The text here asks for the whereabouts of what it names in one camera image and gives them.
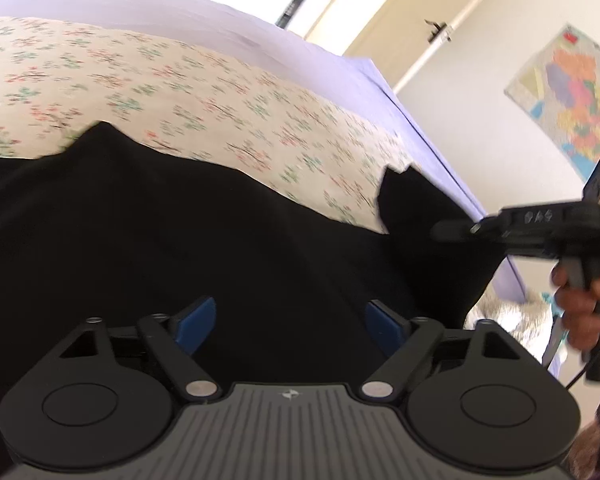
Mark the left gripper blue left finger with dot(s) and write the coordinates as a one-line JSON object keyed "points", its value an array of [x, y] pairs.
{"points": [[182, 332]]}

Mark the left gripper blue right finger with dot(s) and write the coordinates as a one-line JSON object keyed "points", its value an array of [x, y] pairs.
{"points": [[389, 330]]}

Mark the black pants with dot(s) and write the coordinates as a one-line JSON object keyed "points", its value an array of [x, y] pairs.
{"points": [[111, 228]]}

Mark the cream open bedroom door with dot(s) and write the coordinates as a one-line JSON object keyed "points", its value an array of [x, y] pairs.
{"points": [[395, 39]]}

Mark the person's right hand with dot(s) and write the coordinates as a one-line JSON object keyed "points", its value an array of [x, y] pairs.
{"points": [[579, 318]]}

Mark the floral cream blanket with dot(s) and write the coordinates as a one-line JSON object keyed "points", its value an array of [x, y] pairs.
{"points": [[58, 78]]}

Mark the lavender bed sheet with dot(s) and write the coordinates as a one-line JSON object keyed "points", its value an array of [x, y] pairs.
{"points": [[353, 84]]}

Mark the wall map poster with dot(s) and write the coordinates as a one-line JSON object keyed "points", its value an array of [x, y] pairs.
{"points": [[559, 89]]}

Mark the black door handle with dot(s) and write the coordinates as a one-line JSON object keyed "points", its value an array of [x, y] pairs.
{"points": [[438, 30]]}

